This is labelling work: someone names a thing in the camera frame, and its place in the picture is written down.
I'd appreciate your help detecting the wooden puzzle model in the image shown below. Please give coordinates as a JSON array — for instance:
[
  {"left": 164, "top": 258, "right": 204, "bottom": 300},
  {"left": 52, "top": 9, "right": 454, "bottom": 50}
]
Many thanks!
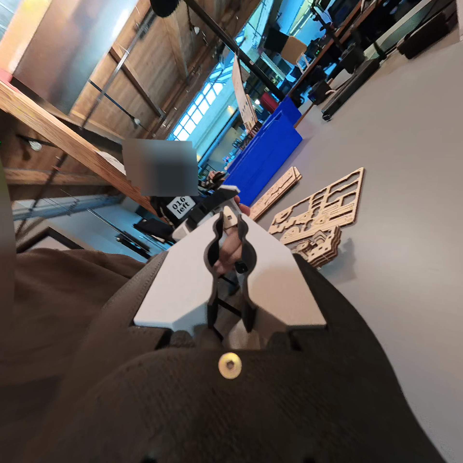
[{"left": 291, "top": 226, "right": 342, "bottom": 268}]

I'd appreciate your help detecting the black flat device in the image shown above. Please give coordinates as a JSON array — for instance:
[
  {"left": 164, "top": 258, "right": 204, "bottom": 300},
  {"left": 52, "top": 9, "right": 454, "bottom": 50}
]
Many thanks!
[{"left": 321, "top": 60, "right": 380, "bottom": 121}]

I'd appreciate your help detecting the grey desk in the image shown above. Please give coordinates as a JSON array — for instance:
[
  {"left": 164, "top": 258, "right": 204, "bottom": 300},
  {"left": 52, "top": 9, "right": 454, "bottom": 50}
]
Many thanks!
[{"left": 246, "top": 34, "right": 463, "bottom": 463}]

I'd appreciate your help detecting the cardboard box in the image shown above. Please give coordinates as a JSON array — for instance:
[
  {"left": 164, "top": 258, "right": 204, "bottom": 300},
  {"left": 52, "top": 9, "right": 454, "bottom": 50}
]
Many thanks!
[{"left": 281, "top": 35, "right": 308, "bottom": 64}]

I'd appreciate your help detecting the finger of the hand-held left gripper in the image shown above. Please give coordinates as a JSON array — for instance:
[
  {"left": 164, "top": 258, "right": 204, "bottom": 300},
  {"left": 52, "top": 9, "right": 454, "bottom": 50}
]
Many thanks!
[{"left": 208, "top": 184, "right": 241, "bottom": 203}]

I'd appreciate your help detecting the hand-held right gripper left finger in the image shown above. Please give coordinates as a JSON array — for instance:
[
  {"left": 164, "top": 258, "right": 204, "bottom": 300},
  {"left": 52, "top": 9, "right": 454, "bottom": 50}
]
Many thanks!
[{"left": 133, "top": 212, "right": 222, "bottom": 337}]

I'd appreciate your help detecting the black metal pole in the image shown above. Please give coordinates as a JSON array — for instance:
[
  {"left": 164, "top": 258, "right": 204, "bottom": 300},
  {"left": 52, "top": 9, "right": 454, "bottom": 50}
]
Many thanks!
[{"left": 184, "top": 0, "right": 286, "bottom": 102}]

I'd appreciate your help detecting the punched wooden puzzle sheet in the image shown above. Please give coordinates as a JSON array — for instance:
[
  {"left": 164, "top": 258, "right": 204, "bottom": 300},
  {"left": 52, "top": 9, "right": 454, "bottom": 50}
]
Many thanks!
[{"left": 268, "top": 167, "right": 365, "bottom": 247}]

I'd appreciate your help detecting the black case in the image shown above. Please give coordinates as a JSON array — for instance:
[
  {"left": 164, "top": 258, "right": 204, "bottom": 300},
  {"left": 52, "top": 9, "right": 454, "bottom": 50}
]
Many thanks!
[{"left": 397, "top": 11, "right": 457, "bottom": 60}]

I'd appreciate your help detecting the small blue plastic bin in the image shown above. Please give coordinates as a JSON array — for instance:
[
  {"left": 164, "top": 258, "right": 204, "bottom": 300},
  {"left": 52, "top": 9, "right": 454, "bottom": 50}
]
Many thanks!
[{"left": 271, "top": 96, "right": 302, "bottom": 125}]

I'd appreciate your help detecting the large blue plastic bin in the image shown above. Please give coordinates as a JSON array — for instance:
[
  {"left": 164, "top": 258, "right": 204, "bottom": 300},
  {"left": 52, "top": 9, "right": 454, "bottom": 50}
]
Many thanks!
[{"left": 224, "top": 112, "right": 303, "bottom": 207}]

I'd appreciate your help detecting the person's brown clothing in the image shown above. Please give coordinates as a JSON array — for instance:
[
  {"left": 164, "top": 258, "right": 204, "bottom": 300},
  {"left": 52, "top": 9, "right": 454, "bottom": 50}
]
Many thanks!
[{"left": 0, "top": 249, "right": 152, "bottom": 398}]

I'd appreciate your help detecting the person's left hand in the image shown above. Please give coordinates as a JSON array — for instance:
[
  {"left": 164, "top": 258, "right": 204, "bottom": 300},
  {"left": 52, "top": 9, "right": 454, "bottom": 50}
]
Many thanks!
[{"left": 213, "top": 195, "right": 251, "bottom": 276}]

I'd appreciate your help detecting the stack of wooden puzzle sheets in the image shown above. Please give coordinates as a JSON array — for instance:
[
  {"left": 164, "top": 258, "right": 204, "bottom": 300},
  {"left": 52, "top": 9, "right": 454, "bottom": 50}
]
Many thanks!
[{"left": 250, "top": 166, "right": 302, "bottom": 222}]

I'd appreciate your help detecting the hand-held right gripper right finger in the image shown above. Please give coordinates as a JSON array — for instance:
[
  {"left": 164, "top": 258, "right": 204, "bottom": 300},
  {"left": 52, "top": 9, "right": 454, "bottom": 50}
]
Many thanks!
[{"left": 237, "top": 213, "right": 328, "bottom": 340}]

